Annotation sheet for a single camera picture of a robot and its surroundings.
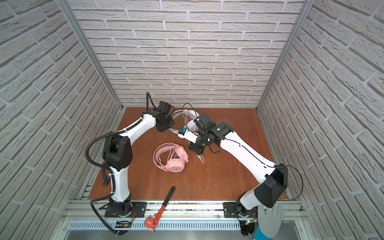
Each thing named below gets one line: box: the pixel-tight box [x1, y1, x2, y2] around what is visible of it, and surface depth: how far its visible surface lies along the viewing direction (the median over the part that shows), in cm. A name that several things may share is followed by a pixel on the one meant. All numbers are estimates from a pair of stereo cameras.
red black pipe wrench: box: [144, 186, 176, 232], surface depth 72 cm
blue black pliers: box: [102, 161, 110, 187], surface depth 85 cm
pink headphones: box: [153, 142, 189, 173], surface depth 87 cm
